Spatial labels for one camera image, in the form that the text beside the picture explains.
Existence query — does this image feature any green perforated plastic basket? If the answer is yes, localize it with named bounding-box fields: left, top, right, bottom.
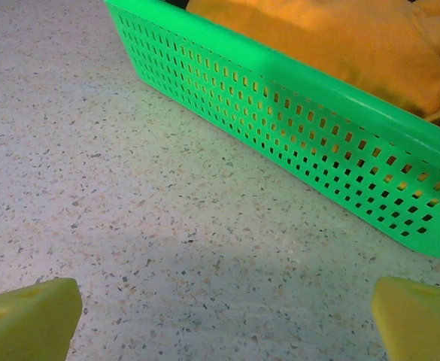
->
left=102, top=0, right=440, bottom=259

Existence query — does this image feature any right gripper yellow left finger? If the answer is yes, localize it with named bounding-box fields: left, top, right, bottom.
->
left=0, top=277, right=83, bottom=361

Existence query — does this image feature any orange t-shirt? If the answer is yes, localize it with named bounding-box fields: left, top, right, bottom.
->
left=185, top=0, right=440, bottom=136

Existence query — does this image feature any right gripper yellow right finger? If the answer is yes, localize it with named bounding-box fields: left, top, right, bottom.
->
left=371, top=275, right=440, bottom=361

